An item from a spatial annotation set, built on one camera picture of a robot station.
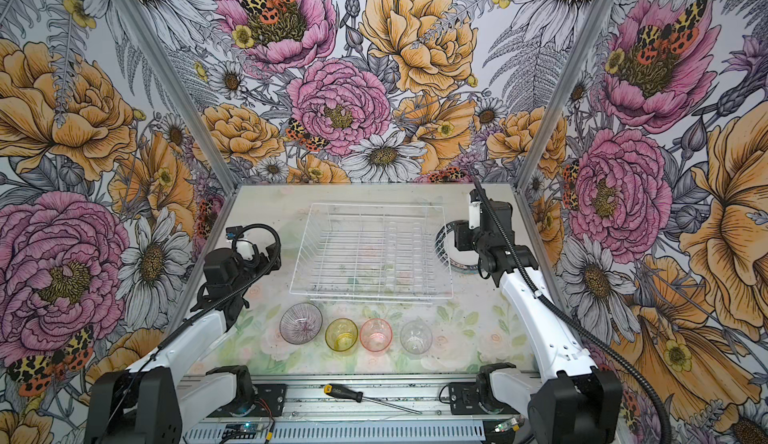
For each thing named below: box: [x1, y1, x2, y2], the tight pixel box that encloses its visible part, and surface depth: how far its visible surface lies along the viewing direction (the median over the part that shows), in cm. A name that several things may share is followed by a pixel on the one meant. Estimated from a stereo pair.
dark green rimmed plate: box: [434, 221, 480, 274], surface depth 98 cm
